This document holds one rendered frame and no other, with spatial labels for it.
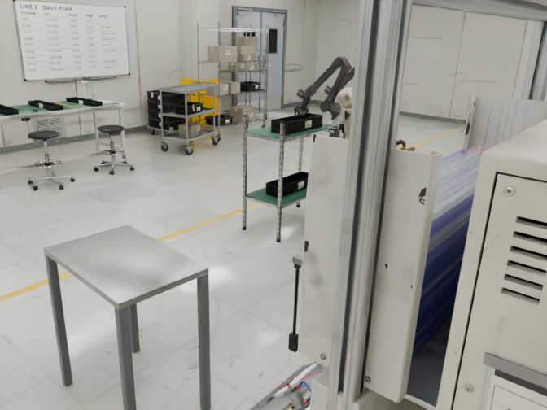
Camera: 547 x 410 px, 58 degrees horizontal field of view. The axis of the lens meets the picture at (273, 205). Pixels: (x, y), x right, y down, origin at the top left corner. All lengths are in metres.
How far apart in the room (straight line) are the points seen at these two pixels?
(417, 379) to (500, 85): 10.57
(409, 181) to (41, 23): 7.85
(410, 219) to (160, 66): 8.97
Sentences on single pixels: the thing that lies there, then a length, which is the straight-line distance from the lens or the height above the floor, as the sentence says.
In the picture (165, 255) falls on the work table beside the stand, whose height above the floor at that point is 0.80.
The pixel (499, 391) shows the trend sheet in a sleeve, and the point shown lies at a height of 1.46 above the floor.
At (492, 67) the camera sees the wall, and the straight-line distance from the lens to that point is 11.21.
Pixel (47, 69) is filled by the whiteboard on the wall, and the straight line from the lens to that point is 8.27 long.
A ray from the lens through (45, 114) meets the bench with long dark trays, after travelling 6.54.
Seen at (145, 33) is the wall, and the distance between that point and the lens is 9.23.
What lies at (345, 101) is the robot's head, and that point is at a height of 1.28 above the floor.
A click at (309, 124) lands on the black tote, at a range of 4.62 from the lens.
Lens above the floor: 1.83
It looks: 20 degrees down
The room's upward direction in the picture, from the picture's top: 2 degrees clockwise
